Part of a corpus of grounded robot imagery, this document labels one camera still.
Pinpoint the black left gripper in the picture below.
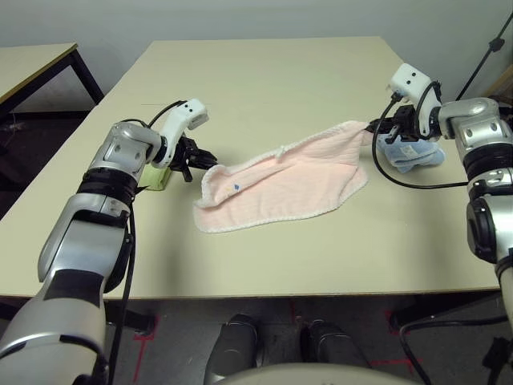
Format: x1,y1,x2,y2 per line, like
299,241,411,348
170,136,220,184

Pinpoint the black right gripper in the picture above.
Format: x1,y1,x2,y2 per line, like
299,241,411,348
363,104,420,146

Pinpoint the pink terry towel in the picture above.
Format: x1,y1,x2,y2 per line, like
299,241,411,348
192,119,372,234

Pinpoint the blue folded towel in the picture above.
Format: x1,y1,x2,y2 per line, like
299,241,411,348
376,134,446,174

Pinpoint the green folded towel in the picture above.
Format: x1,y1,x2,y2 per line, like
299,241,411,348
138,164,176,193

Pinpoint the wooden stool green cushion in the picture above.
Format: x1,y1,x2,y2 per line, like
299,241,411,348
487,63,513,105

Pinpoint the black tripod stand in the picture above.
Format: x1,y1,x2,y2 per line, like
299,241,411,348
454,14,513,101

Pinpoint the black table foot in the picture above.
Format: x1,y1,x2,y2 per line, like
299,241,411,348
106,308,157,336

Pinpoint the black robot left foot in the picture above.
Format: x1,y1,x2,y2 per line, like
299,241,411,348
204,313,257,384

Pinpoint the black robot foot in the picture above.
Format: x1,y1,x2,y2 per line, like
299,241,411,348
300,318,372,368
204,313,257,384

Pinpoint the red floor tape cross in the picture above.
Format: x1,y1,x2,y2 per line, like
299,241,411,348
368,310,422,372
134,316,160,378

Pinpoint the beige black-framed side table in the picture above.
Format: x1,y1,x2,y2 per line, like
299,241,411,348
0,42,105,117

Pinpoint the black robot right foot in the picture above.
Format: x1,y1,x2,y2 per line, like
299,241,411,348
300,318,372,368

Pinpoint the beige robot torso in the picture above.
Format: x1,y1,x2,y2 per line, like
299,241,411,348
214,363,414,385

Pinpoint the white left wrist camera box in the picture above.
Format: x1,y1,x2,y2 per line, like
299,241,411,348
150,98,210,169

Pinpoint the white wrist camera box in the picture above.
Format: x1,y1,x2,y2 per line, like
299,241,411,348
150,98,210,169
386,63,444,140

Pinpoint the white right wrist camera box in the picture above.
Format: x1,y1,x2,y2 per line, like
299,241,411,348
386,63,444,140

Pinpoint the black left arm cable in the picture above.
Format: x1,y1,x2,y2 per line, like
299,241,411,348
107,99,189,385

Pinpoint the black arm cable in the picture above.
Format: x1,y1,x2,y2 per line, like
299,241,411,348
107,99,189,385
371,79,470,189

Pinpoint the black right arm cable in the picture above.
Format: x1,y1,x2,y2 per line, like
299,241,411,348
371,79,470,189

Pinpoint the black hanging cable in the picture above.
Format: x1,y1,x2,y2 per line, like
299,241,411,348
398,314,508,385

